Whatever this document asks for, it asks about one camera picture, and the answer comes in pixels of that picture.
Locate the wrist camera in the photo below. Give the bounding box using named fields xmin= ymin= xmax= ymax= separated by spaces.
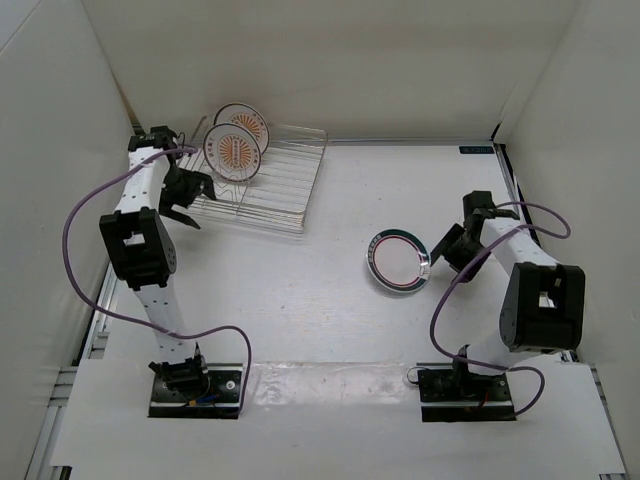
xmin=127 ymin=125 xmax=177 ymax=152
xmin=462 ymin=190 xmax=519 ymax=221

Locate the orange sunburst plate front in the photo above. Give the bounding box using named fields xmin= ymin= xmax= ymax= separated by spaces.
xmin=202 ymin=123 xmax=262 ymax=183

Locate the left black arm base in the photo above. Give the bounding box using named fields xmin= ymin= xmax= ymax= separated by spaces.
xmin=147 ymin=363 xmax=245 ymax=420

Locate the green rimmed white plate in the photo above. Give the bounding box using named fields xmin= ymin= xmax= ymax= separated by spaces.
xmin=366 ymin=228 xmax=432 ymax=295

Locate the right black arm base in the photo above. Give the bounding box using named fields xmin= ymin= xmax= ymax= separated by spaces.
xmin=406 ymin=364 xmax=516 ymax=423

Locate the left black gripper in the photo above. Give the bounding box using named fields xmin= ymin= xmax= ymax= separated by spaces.
xmin=157 ymin=165 xmax=215 ymax=229

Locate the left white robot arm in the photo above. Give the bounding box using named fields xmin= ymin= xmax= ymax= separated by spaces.
xmin=99 ymin=125 xmax=216 ymax=400

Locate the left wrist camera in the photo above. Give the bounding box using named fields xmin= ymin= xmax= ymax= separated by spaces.
xmin=127 ymin=125 xmax=177 ymax=152

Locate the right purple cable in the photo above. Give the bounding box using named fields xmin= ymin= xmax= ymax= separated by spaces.
xmin=430 ymin=202 xmax=572 ymax=417

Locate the purple cable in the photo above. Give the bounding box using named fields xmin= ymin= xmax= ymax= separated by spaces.
xmin=61 ymin=145 xmax=252 ymax=381
xmin=430 ymin=202 xmax=572 ymax=417

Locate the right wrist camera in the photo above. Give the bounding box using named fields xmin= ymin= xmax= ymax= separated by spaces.
xmin=462 ymin=190 xmax=519 ymax=221

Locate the orange sunburst plate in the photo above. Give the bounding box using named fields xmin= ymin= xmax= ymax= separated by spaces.
xmin=214 ymin=102 xmax=270 ymax=154
xmin=202 ymin=123 xmax=262 ymax=183

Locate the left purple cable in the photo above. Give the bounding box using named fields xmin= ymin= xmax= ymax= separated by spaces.
xmin=61 ymin=145 xmax=252 ymax=381

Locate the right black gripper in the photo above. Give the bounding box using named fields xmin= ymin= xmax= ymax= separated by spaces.
xmin=429 ymin=223 xmax=491 ymax=284

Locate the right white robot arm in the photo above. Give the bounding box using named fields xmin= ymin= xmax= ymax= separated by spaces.
xmin=431 ymin=218 xmax=586 ymax=400

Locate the wire dish rack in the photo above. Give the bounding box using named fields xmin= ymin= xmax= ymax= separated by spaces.
xmin=179 ymin=123 xmax=329 ymax=234

